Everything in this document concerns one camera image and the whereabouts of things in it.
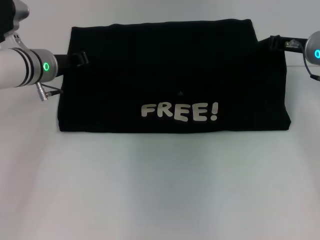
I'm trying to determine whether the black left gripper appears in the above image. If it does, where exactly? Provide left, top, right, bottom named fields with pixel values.
left=52, top=50, right=90, bottom=76

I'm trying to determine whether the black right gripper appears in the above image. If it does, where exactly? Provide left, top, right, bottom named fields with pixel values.
left=259, top=35, right=310, bottom=54

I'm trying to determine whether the black t-shirt with FREE print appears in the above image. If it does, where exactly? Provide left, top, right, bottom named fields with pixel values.
left=57, top=18, right=292, bottom=134

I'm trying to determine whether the grey left wrist cable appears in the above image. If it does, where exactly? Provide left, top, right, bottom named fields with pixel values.
left=36, top=81, right=64, bottom=102

